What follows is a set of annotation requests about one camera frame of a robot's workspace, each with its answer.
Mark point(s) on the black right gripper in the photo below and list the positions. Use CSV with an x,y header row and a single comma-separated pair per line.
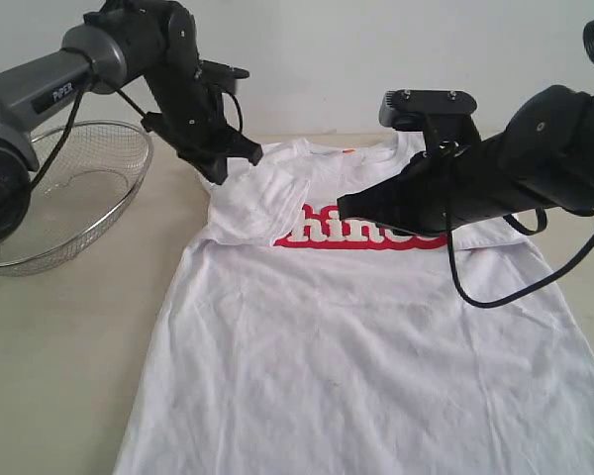
x,y
441,191

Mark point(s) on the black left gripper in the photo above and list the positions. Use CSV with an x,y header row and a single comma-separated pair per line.
x,y
192,121

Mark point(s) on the white t-shirt red lettering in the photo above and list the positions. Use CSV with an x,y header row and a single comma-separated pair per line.
x,y
293,342

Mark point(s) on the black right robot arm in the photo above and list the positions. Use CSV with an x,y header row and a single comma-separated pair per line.
x,y
543,159

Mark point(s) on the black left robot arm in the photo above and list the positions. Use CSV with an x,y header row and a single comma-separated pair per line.
x,y
123,41

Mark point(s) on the round metal mesh basket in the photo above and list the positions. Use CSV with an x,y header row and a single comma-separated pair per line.
x,y
96,176

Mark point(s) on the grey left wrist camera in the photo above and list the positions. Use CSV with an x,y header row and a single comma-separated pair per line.
x,y
225,76

